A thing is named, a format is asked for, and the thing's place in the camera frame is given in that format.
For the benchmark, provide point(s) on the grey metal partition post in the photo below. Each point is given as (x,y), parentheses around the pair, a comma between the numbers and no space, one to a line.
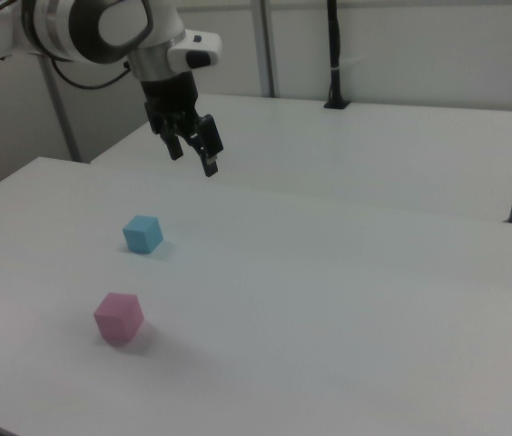
(61,113)
(263,45)

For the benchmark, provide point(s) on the white side table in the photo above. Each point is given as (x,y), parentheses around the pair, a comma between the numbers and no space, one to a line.
(374,154)

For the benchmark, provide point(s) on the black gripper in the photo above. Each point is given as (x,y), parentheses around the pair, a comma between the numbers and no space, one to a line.
(170,97)

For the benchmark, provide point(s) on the blue cube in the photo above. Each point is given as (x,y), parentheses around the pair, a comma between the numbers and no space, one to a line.
(142,234)

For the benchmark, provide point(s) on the pink cube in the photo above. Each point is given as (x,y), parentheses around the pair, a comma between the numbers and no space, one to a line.
(117,318)

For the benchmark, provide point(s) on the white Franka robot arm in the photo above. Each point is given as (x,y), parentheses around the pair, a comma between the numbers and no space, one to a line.
(115,27)

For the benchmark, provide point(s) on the black camera pole with base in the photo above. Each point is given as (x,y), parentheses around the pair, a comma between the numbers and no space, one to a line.
(335,82)

